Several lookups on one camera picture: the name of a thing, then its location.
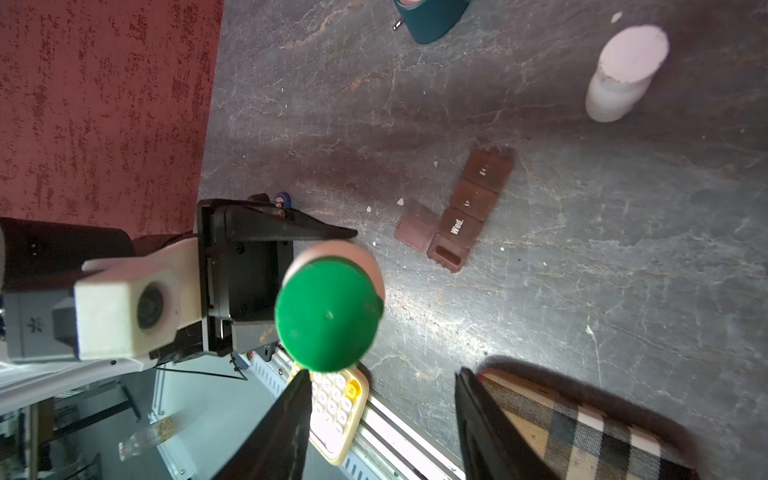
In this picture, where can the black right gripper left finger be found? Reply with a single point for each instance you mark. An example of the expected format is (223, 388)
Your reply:
(277, 447)

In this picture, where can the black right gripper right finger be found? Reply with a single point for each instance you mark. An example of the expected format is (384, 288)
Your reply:
(491, 446)

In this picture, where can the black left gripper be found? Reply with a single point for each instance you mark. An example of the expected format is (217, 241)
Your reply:
(244, 252)

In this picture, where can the green capped pill bottle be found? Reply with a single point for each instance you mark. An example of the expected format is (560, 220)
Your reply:
(330, 305)

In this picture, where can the brown weekly pill organizer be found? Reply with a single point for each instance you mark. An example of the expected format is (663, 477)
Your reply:
(448, 238)

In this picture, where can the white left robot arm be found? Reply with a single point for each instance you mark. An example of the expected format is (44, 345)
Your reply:
(40, 263)

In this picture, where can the yellow calculator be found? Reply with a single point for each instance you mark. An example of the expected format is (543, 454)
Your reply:
(338, 401)

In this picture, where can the plaid checkered pouch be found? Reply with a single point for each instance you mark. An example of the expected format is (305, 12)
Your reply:
(577, 441)

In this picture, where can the teal dial kitchen scale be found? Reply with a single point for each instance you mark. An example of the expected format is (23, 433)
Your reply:
(429, 20)

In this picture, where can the small white pill bottle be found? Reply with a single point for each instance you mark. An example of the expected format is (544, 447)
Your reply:
(625, 70)

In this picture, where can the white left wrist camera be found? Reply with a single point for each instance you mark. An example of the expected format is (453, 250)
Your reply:
(127, 307)

